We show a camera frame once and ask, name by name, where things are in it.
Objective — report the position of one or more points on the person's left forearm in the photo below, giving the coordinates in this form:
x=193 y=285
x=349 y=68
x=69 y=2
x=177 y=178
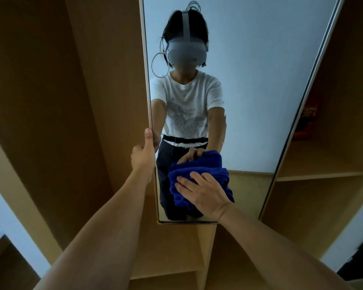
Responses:
x=109 y=232

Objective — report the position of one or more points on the person's right hand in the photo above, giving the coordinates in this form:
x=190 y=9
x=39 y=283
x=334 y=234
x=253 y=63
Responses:
x=207 y=197

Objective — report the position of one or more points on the red snack packet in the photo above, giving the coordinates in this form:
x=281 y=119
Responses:
x=305 y=120

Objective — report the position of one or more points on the person's left hand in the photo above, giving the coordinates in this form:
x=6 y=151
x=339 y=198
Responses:
x=142 y=160

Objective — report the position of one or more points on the light wooden wardrobe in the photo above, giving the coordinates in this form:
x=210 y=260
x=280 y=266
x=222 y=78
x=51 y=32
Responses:
x=48 y=87

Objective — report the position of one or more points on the person's left thumb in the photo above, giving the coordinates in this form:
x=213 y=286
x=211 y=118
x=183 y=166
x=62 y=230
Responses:
x=148 y=138

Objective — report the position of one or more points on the black object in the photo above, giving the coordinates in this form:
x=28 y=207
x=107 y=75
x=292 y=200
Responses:
x=358 y=259

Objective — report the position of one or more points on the person's right thumb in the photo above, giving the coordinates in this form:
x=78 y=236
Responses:
x=184 y=188

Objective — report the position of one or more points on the person's right forearm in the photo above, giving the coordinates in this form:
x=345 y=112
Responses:
x=275 y=253

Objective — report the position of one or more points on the blue microfibre cloth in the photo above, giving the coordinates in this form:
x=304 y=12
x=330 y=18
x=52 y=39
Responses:
x=199 y=169

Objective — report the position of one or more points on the tall frameless mirror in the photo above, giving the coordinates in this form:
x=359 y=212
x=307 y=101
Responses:
x=260 y=87

